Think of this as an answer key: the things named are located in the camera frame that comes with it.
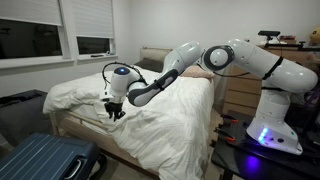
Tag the white window blind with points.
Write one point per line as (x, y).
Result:
(93, 18)
(35, 11)

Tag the white fitted bed sheet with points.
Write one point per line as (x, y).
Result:
(89, 112)

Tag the pink pillow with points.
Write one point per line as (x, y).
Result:
(197, 72)

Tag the dark grey pillow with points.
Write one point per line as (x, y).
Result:
(150, 64)

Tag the blue hard suitcase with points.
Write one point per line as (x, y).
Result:
(50, 157)

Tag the dark grey ottoman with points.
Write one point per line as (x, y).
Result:
(22, 114)

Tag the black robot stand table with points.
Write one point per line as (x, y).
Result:
(249, 160)

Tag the beige headboard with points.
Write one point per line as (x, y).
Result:
(156, 54)

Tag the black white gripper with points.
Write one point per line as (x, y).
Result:
(114, 109)

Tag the white duvet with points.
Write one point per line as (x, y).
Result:
(169, 135)

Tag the orange black clamp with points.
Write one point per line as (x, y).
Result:
(230, 118)
(227, 136)

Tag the wooden dresser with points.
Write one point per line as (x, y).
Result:
(243, 90)

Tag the wooden bed frame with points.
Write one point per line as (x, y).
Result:
(74, 124)

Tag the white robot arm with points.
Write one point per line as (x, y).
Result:
(280, 77)

